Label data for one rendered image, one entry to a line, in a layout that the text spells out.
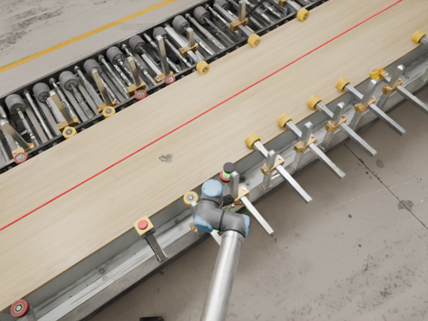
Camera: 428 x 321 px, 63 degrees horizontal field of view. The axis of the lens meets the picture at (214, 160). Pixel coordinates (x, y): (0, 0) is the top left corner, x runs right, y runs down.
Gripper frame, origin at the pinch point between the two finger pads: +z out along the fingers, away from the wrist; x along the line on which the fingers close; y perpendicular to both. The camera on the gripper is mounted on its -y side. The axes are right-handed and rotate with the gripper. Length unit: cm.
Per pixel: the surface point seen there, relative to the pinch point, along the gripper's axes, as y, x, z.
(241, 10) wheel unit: -103, -115, -10
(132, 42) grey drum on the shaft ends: -32, -160, 13
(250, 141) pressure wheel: -42, -27, 0
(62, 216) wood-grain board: 69, -53, 7
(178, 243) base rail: 23.1, -8.9, 27.3
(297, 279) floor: -39, 42, 97
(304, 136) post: -64, -7, -9
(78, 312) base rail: 87, -9, 27
